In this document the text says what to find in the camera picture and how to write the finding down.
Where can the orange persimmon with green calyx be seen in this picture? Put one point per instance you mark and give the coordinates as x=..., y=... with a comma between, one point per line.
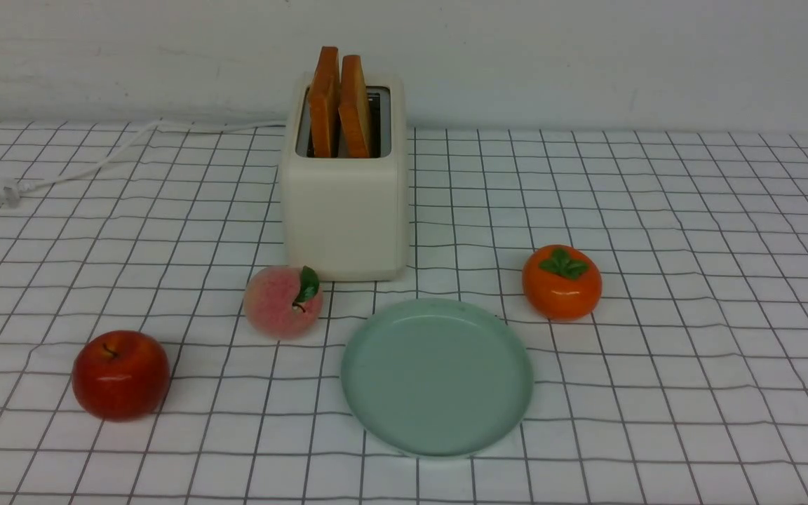
x=561, y=283

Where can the cream white toaster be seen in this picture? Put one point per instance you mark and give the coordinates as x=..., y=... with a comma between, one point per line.
x=348, y=218

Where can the toasted bread slice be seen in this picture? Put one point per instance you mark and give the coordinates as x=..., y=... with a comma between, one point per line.
x=323, y=97
x=354, y=111

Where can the light green round plate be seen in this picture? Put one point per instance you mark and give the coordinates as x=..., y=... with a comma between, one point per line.
x=436, y=378

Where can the red apple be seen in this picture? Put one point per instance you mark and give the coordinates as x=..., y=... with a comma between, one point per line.
x=121, y=375

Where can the pink peach with leaf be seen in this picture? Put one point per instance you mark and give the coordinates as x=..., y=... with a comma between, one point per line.
x=283, y=302

